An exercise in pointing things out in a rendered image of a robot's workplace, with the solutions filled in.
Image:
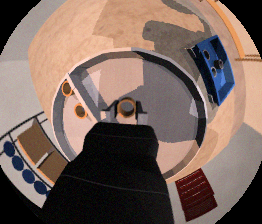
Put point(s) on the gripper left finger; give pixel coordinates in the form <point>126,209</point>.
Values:
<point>108,115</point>

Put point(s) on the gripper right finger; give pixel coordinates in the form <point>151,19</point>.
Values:
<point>141,116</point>

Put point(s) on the blue crate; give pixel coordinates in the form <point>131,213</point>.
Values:
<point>224,79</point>

